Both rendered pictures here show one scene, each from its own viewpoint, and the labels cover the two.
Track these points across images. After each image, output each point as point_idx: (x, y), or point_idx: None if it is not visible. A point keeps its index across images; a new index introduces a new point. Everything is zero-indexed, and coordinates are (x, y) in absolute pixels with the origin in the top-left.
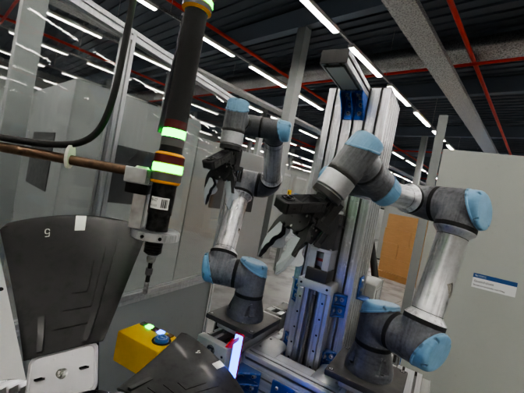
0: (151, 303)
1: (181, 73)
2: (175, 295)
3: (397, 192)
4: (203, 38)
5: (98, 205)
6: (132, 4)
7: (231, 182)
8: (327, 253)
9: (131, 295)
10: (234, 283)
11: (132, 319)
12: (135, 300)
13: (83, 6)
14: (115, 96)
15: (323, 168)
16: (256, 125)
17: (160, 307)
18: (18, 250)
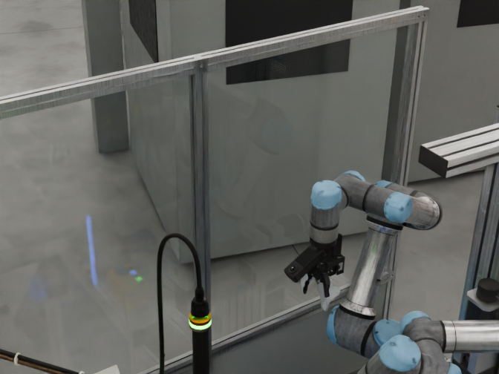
0: (289, 331)
1: (196, 367)
2: (324, 314)
3: None
4: (207, 342)
5: (201, 259)
6: (160, 322)
7: (323, 285)
8: (473, 354)
9: (260, 329)
10: (364, 355)
11: (267, 351)
12: (266, 333)
13: (140, 84)
14: (162, 370)
15: (404, 319)
16: (358, 203)
17: (303, 332)
18: None
